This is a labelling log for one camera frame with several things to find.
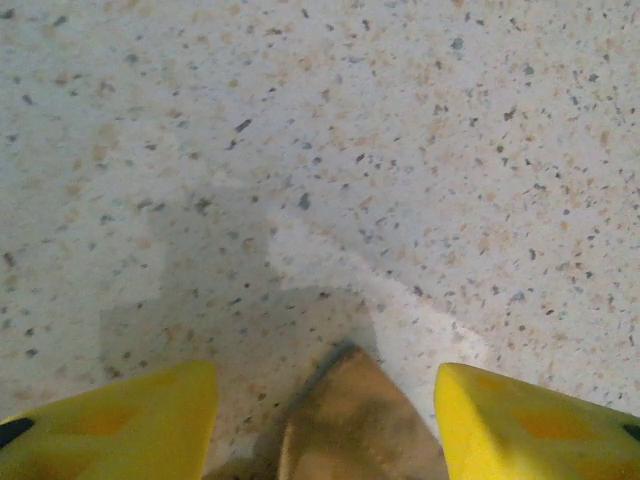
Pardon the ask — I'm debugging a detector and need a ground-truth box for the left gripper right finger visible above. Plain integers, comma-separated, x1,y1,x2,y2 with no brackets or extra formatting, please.
433,362,640,480

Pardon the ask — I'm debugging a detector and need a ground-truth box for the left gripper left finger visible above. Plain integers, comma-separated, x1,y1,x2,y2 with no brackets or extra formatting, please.
0,360,219,480

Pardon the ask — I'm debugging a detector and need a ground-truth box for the tan orange t-shirt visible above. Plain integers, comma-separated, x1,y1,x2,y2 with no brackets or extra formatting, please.
202,342,446,480

